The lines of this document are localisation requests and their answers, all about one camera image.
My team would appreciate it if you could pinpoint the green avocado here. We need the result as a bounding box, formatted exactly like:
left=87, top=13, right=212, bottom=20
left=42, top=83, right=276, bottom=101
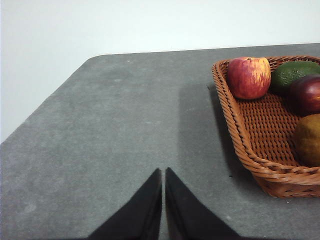
left=269, top=60, right=320, bottom=97

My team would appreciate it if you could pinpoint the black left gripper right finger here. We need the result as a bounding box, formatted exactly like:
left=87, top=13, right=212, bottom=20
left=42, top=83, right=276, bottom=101
left=165, top=166, right=243, bottom=240

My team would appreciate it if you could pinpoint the dark red plum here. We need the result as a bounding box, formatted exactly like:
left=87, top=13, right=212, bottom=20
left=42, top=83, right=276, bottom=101
left=288, top=74, right=320, bottom=117

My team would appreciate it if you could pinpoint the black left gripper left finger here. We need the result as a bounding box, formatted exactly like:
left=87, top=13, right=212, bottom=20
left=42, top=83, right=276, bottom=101
left=87, top=168, right=163, bottom=240

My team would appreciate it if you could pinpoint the red yellow apple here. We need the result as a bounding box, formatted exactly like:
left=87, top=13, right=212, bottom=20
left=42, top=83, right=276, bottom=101
left=226, top=56, right=272, bottom=100

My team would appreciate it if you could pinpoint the brown wicker basket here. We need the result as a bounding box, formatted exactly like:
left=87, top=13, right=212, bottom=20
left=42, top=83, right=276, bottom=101
left=211, top=55, right=320, bottom=199

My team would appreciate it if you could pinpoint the brown kiwi fruit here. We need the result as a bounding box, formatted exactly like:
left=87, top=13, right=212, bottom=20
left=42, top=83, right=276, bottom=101
left=292, top=113, right=320, bottom=167

